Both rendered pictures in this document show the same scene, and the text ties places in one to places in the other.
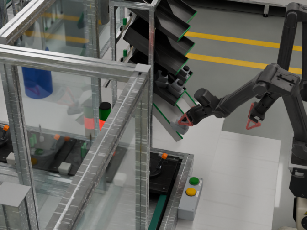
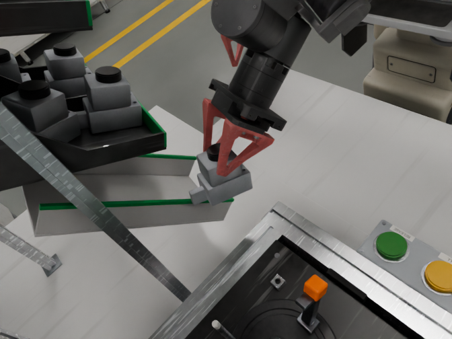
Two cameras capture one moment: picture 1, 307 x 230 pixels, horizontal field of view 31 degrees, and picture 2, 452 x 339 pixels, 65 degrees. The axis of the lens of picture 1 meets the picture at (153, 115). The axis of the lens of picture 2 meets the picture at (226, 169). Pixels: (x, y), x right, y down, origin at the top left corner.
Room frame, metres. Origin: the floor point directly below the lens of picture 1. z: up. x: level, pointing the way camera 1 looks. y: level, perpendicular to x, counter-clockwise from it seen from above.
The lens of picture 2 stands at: (1.73, 0.07, 1.47)
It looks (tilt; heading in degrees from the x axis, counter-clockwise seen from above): 48 degrees down; 321
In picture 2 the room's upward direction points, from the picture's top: 24 degrees counter-clockwise
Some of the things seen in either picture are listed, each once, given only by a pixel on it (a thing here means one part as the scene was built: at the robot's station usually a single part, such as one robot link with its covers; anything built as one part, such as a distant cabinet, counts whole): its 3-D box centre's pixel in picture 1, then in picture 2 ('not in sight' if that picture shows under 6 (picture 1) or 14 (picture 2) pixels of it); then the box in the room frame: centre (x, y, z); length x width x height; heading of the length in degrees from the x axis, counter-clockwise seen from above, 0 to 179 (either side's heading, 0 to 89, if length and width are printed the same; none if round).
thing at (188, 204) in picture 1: (190, 197); (437, 286); (1.70, -0.17, 0.93); 0.21 x 0.07 x 0.06; 166
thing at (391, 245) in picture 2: (194, 181); (391, 246); (1.77, -0.18, 0.96); 0.04 x 0.04 x 0.02
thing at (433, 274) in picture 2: (191, 192); (441, 277); (1.70, -0.17, 0.96); 0.04 x 0.04 x 0.02
